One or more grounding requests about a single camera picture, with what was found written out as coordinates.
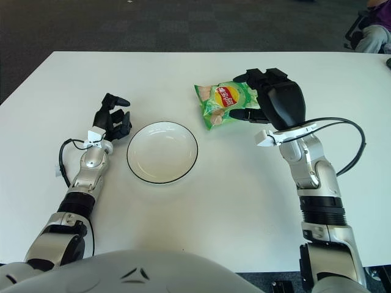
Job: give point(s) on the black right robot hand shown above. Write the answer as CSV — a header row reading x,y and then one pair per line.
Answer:
x,y
284,100

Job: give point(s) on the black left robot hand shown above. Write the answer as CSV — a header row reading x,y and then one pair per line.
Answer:
x,y
102,117

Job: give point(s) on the green potato chip bag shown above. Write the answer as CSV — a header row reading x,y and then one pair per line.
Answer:
x,y
214,103

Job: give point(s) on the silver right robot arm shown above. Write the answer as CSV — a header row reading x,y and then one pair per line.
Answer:
x,y
317,174

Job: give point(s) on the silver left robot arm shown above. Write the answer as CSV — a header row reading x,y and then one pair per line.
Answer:
x,y
91,158

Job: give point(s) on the white plate black rim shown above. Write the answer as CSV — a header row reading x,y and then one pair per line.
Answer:
x,y
162,152

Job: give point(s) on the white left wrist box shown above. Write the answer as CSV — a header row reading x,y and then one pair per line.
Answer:
x,y
96,134

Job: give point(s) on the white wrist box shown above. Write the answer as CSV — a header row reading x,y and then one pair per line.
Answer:
x,y
96,134
262,137

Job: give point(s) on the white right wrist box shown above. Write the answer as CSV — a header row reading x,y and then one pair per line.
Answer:
x,y
262,137

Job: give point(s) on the black office chair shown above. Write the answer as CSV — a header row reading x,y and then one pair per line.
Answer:
x,y
354,33

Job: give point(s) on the seated person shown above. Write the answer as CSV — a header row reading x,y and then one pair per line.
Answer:
x,y
372,36

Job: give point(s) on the dark shoe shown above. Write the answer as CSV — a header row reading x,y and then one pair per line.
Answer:
x,y
388,62

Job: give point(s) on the grey robot torso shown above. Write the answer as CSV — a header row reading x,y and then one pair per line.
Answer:
x,y
137,274

